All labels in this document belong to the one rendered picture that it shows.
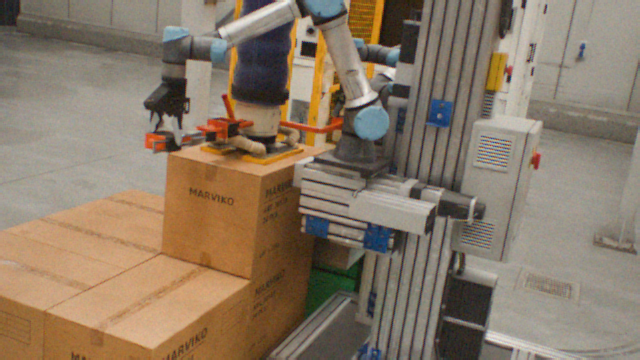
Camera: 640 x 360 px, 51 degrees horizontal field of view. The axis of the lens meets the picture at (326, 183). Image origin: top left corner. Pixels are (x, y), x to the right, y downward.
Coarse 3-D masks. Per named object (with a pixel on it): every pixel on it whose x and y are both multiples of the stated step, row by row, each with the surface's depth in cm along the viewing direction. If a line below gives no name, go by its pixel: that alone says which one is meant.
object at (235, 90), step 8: (232, 88) 260; (240, 88) 256; (248, 88) 255; (240, 96) 257; (248, 96) 255; (256, 96) 255; (264, 96) 255; (272, 96) 256; (280, 96) 259; (288, 96) 263
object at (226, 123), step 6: (210, 120) 243; (216, 120) 242; (222, 120) 250; (228, 120) 248; (234, 120) 248; (216, 126) 242; (222, 126) 241; (228, 126) 241; (234, 126) 243; (228, 132) 242; (234, 132) 244
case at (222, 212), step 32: (192, 160) 248; (224, 160) 252; (288, 160) 264; (192, 192) 250; (224, 192) 245; (256, 192) 240; (288, 192) 262; (192, 224) 253; (224, 224) 248; (256, 224) 243; (288, 224) 269; (192, 256) 256; (224, 256) 250; (256, 256) 248
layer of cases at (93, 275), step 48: (144, 192) 331; (0, 240) 254; (48, 240) 260; (96, 240) 266; (144, 240) 272; (0, 288) 217; (48, 288) 222; (96, 288) 226; (144, 288) 231; (192, 288) 235; (240, 288) 241; (288, 288) 286; (0, 336) 217; (48, 336) 209; (96, 336) 201; (144, 336) 200; (192, 336) 215; (240, 336) 250
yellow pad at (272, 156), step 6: (270, 150) 267; (282, 150) 269; (288, 150) 271; (294, 150) 274; (300, 150) 278; (246, 156) 255; (252, 156) 255; (258, 156) 255; (264, 156) 256; (270, 156) 257; (276, 156) 261; (282, 156) 264; (288, 156) 269; (252, 162) 253; (258, 162) 252; (264, 162) 251; (270, 162) 255
